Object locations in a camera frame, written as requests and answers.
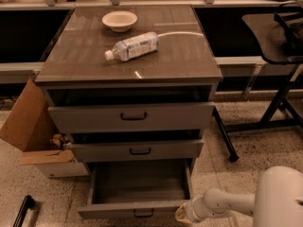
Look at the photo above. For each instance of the grey bottom drawer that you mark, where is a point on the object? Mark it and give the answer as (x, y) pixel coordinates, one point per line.
(137, 189)

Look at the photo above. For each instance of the grey drawer cabinet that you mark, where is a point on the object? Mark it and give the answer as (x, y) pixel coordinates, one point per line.
(146, 94)

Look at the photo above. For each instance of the grey middle drawer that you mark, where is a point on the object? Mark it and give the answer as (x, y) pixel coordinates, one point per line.
(140, 145)

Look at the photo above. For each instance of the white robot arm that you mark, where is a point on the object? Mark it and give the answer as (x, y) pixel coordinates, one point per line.
(277, 202)

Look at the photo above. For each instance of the white bowl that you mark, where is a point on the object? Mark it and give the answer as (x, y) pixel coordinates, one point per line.
(119, 21)

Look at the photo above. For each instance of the black side table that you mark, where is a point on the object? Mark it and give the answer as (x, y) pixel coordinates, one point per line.
(274, 37)

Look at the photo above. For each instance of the open cardboard box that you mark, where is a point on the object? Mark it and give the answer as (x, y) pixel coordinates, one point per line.
(30, 129)

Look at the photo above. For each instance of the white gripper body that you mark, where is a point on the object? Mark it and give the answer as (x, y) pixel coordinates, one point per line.
(190, 209)

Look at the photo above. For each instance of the black handle on floor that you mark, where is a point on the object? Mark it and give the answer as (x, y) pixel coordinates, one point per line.
(28, 203)

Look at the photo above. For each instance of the grey top drawer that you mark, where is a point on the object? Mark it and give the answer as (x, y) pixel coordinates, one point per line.
(132, 117)

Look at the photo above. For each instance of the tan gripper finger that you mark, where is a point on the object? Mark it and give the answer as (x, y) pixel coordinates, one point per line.
(181, 214)

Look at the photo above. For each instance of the grey drawer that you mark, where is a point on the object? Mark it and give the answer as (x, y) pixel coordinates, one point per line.
(132, 117)
(140, 145)
(137, 189)

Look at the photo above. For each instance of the clear plastic water bottle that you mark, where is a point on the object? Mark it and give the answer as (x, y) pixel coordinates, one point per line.
(133, 47)

